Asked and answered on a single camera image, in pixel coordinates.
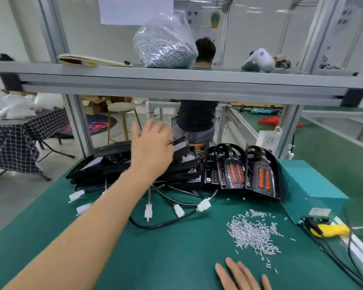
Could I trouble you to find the person's left hand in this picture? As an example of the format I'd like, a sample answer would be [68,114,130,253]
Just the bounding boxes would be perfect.
[129,119,175,182]

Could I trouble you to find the person's right hand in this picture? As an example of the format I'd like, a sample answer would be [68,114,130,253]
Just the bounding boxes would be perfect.
[215,257,273,290]

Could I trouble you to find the stack of unassembled lamp housings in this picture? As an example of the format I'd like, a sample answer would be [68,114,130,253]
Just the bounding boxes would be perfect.
[65,137,207,191]

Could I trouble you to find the heap of small silver screws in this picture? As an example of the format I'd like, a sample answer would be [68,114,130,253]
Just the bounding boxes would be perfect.
[225,208,296,272]

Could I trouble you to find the person's left forearm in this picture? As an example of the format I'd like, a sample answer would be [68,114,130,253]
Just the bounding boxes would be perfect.
[3,169,151,290]

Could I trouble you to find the small green workbench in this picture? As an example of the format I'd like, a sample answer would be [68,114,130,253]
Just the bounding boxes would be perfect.
[146,99,181,121]

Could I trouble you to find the round beige stool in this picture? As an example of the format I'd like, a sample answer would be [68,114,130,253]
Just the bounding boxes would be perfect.
[106,101,143,144]

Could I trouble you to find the colourful round rug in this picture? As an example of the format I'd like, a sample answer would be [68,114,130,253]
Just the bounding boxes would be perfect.
[54,114,117,139]

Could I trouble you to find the open brown cardboard carton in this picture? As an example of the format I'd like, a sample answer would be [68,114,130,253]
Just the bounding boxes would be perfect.
[81,96,110,115]

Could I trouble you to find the yellow plug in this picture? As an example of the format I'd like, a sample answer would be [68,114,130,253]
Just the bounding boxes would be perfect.
[309,222,350,238]

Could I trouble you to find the clear bag of screws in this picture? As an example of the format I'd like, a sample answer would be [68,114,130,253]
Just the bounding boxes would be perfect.
[133,12,199,69]

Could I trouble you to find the beige flat folder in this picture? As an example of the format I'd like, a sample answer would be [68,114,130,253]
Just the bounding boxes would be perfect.
[57,54,134,68]

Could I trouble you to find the teal power supply box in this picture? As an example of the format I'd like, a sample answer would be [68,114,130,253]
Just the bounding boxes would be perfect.
[280,159,350,224]

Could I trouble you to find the white power strip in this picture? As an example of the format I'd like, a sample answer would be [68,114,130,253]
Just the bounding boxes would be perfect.
[255,126,282,157]

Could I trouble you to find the red tool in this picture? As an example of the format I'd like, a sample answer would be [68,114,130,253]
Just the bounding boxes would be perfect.
[258,116,305,128]

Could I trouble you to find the black checked cloth table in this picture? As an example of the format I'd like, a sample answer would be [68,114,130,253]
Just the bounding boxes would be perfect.
[0,108,70,182]

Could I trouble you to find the white paper sheet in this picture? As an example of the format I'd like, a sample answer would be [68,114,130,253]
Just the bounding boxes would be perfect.
[98,0,174,26]

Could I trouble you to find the white handheld device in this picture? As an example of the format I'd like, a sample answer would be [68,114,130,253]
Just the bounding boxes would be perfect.
[242,48,277,74]

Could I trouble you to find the white plastic bags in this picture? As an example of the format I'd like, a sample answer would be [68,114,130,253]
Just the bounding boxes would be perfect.
[0,90,64,121]

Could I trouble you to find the green workbench white legs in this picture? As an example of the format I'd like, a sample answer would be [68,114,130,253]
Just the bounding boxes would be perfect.
[302,106,363,143]

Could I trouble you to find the aluminium shelf frame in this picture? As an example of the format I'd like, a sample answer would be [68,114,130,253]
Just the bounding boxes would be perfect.
[0,0,363,160]

